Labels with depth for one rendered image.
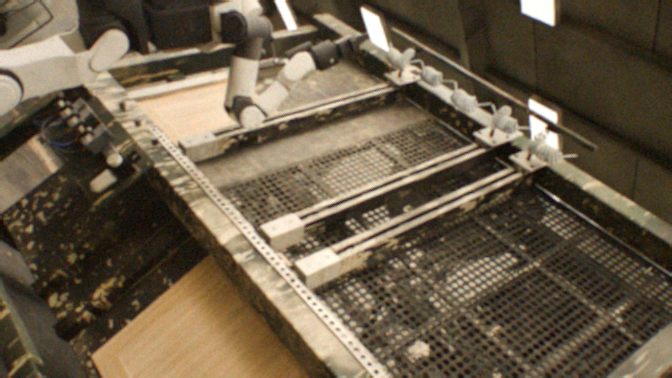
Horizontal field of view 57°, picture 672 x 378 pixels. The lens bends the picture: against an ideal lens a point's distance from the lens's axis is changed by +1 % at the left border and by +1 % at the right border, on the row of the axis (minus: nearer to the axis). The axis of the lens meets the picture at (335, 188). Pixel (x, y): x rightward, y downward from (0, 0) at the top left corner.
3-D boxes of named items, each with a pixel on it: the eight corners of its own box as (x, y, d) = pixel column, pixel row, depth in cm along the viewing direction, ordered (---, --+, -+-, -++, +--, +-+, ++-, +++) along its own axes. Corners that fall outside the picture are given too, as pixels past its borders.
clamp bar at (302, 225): (254, 239, 190) (259, 177, 176) (496, 143, 257) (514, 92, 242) (272, 258, 185) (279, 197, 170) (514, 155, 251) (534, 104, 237)
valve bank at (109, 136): (17, 111, 219) (73, 69, 223) (44, 135, 230) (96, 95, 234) (70, 187, 190) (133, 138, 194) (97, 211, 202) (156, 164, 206)
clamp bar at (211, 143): (175, 153, 221) (173, 94, 206) (409, 86, 287) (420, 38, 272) (188, 167, 215) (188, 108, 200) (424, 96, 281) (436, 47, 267)
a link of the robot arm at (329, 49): (353, 30, 205) (321, 45, 204) (364, 57, 208) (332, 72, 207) (344, 29, 216) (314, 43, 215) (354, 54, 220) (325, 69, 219)
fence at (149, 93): (126, 101, 244) (125, 92, 241) (316, 59, 297) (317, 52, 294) (131, 107, 241) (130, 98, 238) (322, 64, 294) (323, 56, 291)
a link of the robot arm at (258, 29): (243, 60, 191) (251, 15, 188) (220, 54, 195) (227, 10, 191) (264, 61, 202) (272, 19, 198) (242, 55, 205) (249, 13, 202)
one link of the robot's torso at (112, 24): (88, 27, 179) (127, 17, 185) (71, 9, 187) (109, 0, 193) (98, 66, 188) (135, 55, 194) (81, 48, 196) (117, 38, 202)
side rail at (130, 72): (101, 86, 261) (99, 62, 255) (309, 45, 323) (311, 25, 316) (107, 92, 258) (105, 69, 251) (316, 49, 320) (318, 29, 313)
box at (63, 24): (25, 40, 232) (65, 11, 235) (46, 62, 241) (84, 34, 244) (36, 53, 225) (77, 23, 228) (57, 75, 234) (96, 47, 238)
